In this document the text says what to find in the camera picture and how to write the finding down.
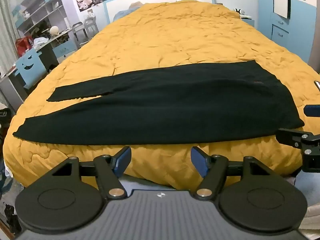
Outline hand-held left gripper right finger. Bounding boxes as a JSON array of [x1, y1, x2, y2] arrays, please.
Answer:
[[190, 146, 272, 201]]

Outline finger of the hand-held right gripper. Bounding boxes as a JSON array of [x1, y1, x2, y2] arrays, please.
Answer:
[[276, 127, 320, 173], [303, 104, 320, 117]]

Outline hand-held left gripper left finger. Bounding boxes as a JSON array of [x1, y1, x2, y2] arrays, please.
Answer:
[[51, 146, 132, 201]]

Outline black pants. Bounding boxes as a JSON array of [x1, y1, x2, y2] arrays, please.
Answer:
[[12, 60, 305, 146]]

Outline blue wardrobe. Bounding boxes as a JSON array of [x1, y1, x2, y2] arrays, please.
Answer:
[[257, 0, 320, 67]]

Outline white nightstand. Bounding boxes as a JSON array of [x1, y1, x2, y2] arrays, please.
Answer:
[[234, 7, 256, 29]]

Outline yellow quilted blanket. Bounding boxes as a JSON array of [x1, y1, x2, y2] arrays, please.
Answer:
[[2, 0, 320, 192]]

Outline blue smiley chair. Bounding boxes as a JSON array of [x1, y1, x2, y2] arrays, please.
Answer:
[[16, 47, 47, 90]]

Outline grey desk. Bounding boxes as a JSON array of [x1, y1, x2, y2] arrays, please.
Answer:
[[0, 66, 29, 103]]

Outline grey small chair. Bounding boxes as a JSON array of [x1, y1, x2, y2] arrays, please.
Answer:
[[72, 17, 98, 43]]

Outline white plastic bag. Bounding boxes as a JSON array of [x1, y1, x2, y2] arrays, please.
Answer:
[[33, 37, 48, 48]]

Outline blue pillow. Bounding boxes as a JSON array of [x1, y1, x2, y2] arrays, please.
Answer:
[[112, 1, 144, 22]]

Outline red bag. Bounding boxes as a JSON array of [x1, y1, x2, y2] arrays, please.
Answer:
[[15, 36, 34, 57]]

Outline white and blue shelf unit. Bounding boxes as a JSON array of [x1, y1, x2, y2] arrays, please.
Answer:
[[14, 0, 73, 40]]

